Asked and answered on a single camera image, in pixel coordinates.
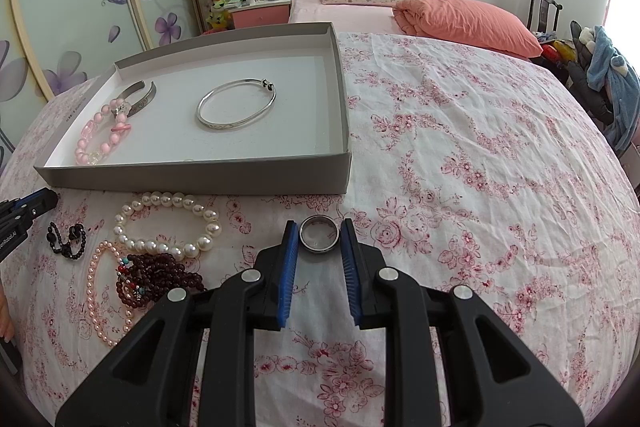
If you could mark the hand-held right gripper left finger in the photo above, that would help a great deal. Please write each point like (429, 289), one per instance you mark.
(287, 277)

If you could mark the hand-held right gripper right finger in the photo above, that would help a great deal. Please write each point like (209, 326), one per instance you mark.
(350, 277)

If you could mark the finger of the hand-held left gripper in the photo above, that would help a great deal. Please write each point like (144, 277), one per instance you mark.
(35, 207)

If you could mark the grey cuff bangle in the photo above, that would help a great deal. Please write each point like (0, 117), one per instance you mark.
(145, 99)

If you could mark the thin silver bangle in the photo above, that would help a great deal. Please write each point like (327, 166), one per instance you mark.
(225, 125)

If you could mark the grey cardboard box tray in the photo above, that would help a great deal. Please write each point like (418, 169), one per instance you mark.
(275, 107)

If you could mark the person's left hand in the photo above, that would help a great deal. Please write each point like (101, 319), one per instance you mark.
(5, 317)

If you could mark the pink and white nightstand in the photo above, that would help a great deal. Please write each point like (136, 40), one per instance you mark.
(260, 17)

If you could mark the pink sheeted bed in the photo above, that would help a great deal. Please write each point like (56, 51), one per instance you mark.
(345, 14)

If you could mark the orange folded quilt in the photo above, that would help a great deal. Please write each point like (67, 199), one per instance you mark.
(465, 24)

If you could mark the colourful toys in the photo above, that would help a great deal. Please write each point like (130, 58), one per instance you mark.
(552, 49)

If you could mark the black office chair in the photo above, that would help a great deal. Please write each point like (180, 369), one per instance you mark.
(582, 77)

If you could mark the black wooden chair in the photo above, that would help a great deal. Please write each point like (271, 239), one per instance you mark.
(542, 7)

